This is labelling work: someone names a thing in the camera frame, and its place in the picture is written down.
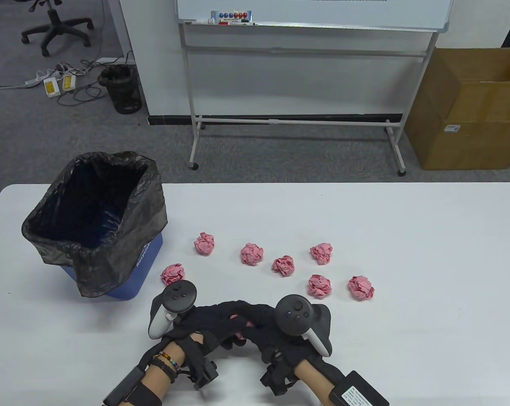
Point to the person's right hand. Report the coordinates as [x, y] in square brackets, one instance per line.
[265, 334]

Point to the person's left hand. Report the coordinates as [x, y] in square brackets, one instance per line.
[212, 319]

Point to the pink paper ball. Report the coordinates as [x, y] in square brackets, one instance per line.
[250, 325]

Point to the blue recycling bin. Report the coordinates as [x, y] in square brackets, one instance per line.
[147, 262]

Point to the person's right forearm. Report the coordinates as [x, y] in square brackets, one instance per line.
[312, 376]

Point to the black white motion controller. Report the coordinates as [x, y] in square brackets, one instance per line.
[178, 294]
[295, 315]

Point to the black labelled sensor box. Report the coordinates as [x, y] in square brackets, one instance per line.
[123, 387]
[356, 393]

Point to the black mesh wastebasket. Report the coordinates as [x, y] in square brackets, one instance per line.
[121, 91]

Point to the white yellow power adapter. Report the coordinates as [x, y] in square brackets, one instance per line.
[69, 82]
[51, 88]

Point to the large brown cardboard box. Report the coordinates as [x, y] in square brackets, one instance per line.
[470, 144]

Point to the white power strip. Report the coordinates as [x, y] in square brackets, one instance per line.
[37, 79]

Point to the box of coloured magnets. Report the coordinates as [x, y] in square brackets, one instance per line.
[231, 16]

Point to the white rolling whiteboard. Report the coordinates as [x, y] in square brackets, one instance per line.
[322, 12]

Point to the office chair base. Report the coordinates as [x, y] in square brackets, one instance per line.
[51, 21]

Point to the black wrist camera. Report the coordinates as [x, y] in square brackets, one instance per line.
[206, 372]
[276, 376]

